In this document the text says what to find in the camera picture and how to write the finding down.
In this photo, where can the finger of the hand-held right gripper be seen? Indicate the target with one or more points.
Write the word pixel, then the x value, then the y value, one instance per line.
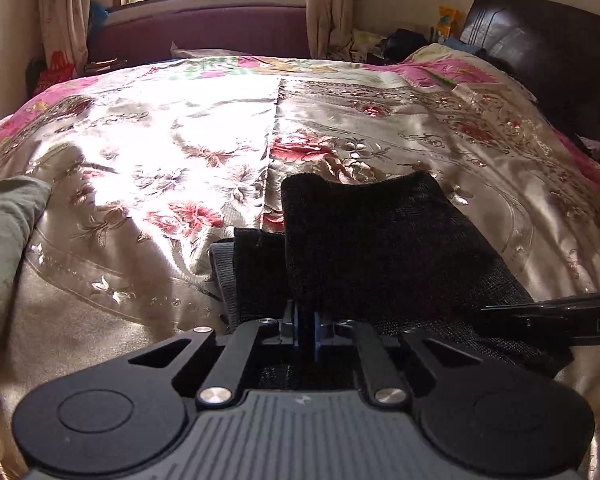
pixel 530 321

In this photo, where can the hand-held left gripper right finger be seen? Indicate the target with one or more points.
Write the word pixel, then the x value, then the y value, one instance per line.
pixel 320 332

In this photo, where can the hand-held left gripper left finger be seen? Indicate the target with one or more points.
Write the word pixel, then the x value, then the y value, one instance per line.
pixel 289 327

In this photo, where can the dark grey pants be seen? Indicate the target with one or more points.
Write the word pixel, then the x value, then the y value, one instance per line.
pixel 380 240

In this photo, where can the floral satin bedspread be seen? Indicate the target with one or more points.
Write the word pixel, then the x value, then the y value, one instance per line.
pixel 155 150

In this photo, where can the dark wooden headboard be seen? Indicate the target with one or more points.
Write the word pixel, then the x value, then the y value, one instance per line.
pixel 555 60

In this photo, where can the beige pillow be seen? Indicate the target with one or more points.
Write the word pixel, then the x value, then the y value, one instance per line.
pixel 210 53

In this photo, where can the cream pillow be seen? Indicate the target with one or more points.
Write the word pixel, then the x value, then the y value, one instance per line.
pixel 432 52

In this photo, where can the white green packet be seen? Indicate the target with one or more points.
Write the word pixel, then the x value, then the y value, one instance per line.
pixel 366 42

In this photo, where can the grey green cloth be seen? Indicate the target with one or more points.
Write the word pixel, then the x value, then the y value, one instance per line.
pixel 5 240

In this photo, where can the black bag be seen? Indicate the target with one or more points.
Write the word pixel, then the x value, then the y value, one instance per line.
pixel 405 45

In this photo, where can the purple upholstered bench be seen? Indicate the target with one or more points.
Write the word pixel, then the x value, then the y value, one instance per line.
pixel 205 32

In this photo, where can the yellow packet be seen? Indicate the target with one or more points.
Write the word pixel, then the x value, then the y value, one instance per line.
pixel 449 20

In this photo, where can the beige curtain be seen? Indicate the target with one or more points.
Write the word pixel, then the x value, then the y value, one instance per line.
pixel 65 5
pixel 327 5

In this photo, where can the red floral cloth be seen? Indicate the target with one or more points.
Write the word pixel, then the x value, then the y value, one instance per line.
pixel 60 72

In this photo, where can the blue plastic bag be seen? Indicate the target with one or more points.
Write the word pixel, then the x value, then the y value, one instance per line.
pixel 97 17

